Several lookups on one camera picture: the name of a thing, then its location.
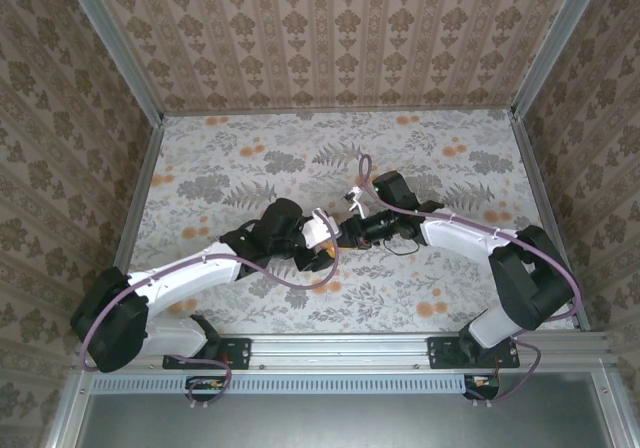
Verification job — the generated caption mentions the grey slotted cable duct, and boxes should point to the grey slotted cable duct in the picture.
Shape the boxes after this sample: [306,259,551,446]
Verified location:
[92,373,466,395]

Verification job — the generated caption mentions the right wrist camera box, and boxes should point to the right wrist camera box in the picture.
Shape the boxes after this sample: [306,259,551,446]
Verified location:
[343,187,372,218]

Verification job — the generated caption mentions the grey metal sheet shelf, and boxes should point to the grey metal sheet shelf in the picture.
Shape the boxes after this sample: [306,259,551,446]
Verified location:
[44,370,632,448]

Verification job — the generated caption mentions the floral patterned table cover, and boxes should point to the floral patterned table cover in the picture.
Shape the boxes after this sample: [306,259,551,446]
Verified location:
[112,109,581,335]

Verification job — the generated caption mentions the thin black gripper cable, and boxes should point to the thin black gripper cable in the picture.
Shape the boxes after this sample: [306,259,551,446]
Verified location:
[381,236,420,258]

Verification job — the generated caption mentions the aluminium frame post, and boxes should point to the aluminium frame post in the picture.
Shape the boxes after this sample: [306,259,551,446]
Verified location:
[510,0,610,120]
[58,0,167,125]

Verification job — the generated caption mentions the aluminium side rail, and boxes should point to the aluminium side rail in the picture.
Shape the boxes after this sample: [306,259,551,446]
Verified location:
[508,111,592,332]
[95,116,165,335]

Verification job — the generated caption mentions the black connector box with wires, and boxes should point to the black connector box with wires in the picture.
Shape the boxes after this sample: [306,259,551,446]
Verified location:
[185,375,229,402]
[463,373,501,401]

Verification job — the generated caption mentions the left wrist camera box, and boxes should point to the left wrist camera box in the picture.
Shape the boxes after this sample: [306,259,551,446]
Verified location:
[298,208,335,250]

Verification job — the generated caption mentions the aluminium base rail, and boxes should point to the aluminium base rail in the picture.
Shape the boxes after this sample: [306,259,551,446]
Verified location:
[73,331,612,370]

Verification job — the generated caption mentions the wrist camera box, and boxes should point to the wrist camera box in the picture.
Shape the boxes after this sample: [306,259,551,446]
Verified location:
[343,187,372,218]
[298,208,335,250]

